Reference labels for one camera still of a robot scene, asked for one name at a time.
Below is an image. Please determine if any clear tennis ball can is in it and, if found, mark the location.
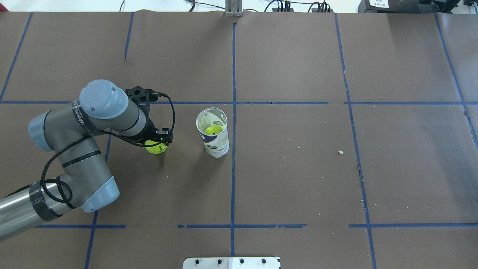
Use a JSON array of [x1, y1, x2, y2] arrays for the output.
[[196, 107, 229, 158]]

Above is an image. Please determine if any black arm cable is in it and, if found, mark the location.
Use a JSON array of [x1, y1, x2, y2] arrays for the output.
[[40, 93, 176, 217]]

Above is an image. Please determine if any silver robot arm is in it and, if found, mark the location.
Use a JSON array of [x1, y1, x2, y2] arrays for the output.
[[1, 79, 174, 241]]

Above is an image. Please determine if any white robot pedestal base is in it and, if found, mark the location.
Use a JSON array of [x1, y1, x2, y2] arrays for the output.
[[182, 257, 281, 269]]

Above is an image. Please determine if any black desktop computer box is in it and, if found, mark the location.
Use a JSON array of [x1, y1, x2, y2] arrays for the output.
[[357, 0, 440, 14]]

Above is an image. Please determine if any yellow tennis ball in can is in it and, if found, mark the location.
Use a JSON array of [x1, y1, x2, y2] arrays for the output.
[[204, 125, 224, 136]]

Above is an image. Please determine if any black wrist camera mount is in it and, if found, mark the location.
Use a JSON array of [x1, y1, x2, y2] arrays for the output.
[[125, 86, 160, 117]]

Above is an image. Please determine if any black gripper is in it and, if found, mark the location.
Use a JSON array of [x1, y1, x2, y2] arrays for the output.
[[144, 120, 174, 146]]

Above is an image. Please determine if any aluminium frame post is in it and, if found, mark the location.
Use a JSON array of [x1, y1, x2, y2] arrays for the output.
[[225, 0, 244, 18]]

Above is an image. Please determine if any yellow tennis ball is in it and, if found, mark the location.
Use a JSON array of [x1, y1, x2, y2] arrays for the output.
[[204, 125, 224, 136], [145, 140, 167, 154]]

